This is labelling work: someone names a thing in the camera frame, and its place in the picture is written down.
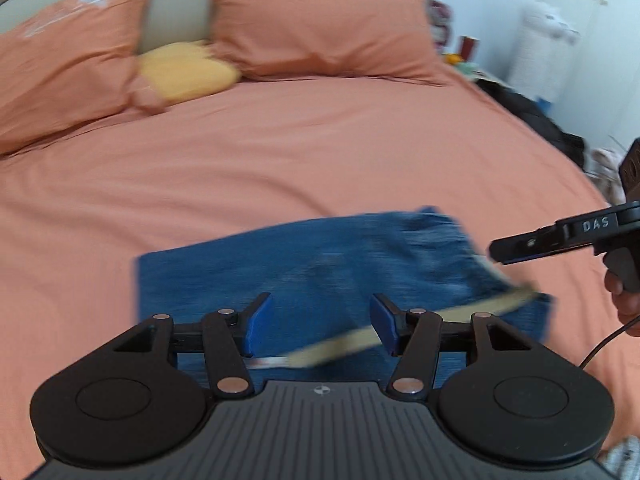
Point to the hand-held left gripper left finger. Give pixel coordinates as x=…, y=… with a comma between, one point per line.
x=260, y=322

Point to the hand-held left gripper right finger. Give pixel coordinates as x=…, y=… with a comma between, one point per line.
x=382, y=322

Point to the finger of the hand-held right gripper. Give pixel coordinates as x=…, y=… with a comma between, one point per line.
x=530, y=246

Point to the blue denim pants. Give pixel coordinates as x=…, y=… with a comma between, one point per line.
x=325, y=270

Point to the person's right hand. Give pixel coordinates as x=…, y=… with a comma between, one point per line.
x=627, y=305

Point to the white crumpled cloth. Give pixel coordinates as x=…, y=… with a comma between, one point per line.
x=605, y=170

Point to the black jacket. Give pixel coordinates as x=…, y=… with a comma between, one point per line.
x=535, y=120

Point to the bed with orange sheet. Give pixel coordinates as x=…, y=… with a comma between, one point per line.
x=300, y=160

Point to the orange fruit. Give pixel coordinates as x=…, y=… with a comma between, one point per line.
x=454, y=59

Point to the red cup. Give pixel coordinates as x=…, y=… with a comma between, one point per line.
x=469, y=49

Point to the person's grey speckled shorts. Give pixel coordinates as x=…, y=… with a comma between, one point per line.
x=622, y=460

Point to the yellow pillow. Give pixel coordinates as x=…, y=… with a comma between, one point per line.
x=185, y=72

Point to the orange pillow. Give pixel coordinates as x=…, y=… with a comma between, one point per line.
x=65, y=60
x=320, y=20

